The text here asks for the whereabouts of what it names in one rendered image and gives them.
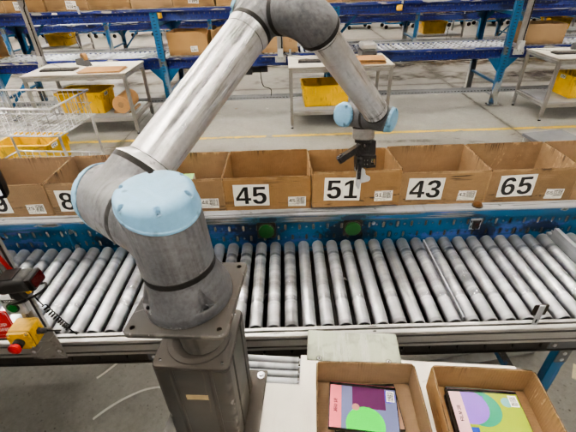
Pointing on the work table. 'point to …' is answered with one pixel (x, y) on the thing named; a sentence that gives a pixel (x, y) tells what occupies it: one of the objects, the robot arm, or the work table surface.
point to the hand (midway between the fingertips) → (356, 185)
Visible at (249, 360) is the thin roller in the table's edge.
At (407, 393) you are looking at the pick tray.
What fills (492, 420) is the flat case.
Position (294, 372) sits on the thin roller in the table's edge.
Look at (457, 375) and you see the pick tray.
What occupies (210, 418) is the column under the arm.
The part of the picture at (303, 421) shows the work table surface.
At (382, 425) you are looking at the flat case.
